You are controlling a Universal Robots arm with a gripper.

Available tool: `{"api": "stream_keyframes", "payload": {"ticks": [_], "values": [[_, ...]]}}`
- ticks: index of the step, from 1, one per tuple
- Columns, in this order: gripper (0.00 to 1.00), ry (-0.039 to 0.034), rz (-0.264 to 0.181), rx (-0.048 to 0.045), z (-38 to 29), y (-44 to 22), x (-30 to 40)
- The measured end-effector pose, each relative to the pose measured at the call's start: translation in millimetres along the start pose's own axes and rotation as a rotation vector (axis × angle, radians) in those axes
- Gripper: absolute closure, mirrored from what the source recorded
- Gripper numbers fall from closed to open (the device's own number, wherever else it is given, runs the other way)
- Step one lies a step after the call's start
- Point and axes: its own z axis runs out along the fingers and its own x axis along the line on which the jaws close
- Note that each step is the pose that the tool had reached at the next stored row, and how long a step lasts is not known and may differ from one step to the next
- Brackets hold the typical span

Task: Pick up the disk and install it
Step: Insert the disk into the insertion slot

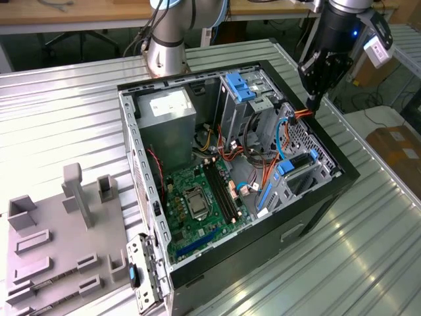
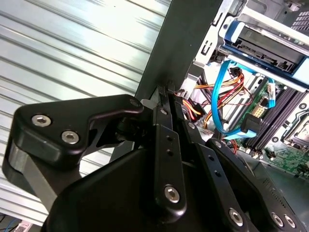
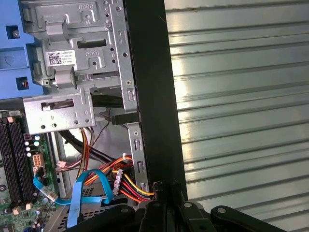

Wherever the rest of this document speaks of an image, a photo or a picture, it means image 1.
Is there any grey metal shelf frame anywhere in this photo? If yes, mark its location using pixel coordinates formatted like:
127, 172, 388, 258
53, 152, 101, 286
389, 22, 421, 113

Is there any blue drive latch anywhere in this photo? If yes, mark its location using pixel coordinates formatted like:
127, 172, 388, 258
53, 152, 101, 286
226, 72, 256, 103

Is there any grey drive cage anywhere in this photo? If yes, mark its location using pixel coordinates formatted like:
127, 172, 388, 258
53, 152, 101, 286
216, 70, 287, 145

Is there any brown cardboard box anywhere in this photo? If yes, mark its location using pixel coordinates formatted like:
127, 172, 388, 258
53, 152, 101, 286
364, 124, 421, 185

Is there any grey disk bay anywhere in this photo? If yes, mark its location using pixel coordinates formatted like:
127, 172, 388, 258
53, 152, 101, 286
256, 157, 343, 218

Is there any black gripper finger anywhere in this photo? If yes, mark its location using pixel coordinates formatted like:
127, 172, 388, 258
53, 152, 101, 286
298, 51, 322, 111
314, 55, 355, 112

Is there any grey parts rack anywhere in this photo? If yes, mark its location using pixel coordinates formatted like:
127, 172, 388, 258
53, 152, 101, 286
0, 161, 132, 316

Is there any black office chair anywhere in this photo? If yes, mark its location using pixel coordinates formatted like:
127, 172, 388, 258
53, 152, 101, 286
42, 29, 119, 60

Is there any orange power wire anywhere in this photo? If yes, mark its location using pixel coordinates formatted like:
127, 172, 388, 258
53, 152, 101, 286
289, 110, 314, 125

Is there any brown cardboard panel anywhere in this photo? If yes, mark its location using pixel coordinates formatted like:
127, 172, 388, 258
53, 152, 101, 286
353, 57, 397, 87

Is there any yellow wire bundle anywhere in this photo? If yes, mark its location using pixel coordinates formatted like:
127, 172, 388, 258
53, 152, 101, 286
193, 123, 218, 154

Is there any hard disk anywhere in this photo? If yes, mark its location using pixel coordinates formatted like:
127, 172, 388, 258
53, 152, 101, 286
258, 149, 319, 210

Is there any blue data wire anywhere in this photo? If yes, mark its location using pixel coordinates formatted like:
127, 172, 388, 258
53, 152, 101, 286
272, 117, 291, 161

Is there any green motherboard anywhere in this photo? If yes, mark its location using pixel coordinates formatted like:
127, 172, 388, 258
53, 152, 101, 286
164, 157, 254, 264

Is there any black cable bundle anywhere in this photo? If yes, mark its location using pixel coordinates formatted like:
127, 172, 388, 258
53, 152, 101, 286
245, 111, 274, 172

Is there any silver CPU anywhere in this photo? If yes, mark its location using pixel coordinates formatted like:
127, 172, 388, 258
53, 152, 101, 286
190, 197, 207, 215

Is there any black open PC case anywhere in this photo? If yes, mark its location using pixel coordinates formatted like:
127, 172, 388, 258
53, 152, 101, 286
116, 60, 361, 316

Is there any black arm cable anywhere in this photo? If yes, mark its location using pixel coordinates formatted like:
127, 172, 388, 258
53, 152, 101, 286
123, 0, 165, 57

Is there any wooden desk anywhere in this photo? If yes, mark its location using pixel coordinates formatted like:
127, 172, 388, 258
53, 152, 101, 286
0, 0, 155, 36
230, 0, 325, 63

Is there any blue expansion slot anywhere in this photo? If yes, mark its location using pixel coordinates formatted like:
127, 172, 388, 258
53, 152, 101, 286
176, 228, 218, 259

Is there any red and black wire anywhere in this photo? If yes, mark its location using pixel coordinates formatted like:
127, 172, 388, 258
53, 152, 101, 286
146, 147, 165, 198

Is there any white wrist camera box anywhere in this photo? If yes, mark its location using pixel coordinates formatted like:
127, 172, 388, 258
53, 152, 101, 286
361, 9, 395, 69

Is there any red orange wire bundle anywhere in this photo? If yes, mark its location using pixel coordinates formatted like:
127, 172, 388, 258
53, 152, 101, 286
213, 124, 246, 162

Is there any CPU socket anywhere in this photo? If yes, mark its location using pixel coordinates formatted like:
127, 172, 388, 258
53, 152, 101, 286
182, 186, 212, 221

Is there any grey power supply box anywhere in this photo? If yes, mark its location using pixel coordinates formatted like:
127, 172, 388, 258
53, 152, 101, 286
134, 87, 198, 174

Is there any black RAM slot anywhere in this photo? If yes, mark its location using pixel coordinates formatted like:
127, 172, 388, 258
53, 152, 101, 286
210, 159, 237, 221
202, 161, 231, 224

